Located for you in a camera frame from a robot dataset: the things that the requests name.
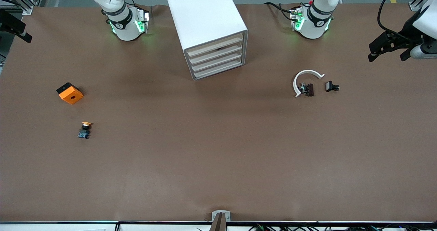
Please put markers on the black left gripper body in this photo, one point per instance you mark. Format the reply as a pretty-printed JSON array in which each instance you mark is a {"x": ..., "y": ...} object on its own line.
[{"x": 407, "y": 30}]

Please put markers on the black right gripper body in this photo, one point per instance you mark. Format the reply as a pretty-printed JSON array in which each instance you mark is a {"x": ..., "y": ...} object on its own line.
[{"x": 7, "y": 22}]

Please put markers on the orange push button blue block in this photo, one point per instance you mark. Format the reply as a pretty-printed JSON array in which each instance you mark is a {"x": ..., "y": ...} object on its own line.
[{"x": 83, "y": 133}]

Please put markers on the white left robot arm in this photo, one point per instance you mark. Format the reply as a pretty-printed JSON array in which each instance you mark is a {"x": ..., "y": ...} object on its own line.
[{"x": 312, "y": 27}]

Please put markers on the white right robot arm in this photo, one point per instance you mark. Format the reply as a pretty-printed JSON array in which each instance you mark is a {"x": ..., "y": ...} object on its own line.
[{"x": 126, "y": 29}]

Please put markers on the orange black button box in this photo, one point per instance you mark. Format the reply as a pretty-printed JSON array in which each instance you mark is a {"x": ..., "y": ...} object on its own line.
[{"x": 71, "y": 96}]

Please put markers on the white drawer cabinet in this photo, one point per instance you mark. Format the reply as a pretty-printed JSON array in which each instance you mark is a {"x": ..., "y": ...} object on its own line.
[{"x": 201, "y": 12}]

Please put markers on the black small switch component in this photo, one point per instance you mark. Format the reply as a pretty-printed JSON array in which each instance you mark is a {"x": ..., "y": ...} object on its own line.
[{"x": 329, "y": 86}]

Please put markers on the brown small switch component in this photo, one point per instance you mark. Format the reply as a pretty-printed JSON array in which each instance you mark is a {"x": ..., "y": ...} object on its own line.
[{"x": 309, "y": 89}]

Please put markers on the grey metal bracket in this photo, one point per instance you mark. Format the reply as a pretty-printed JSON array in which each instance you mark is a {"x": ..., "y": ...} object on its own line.
[{"x": 221, "y": 213}]

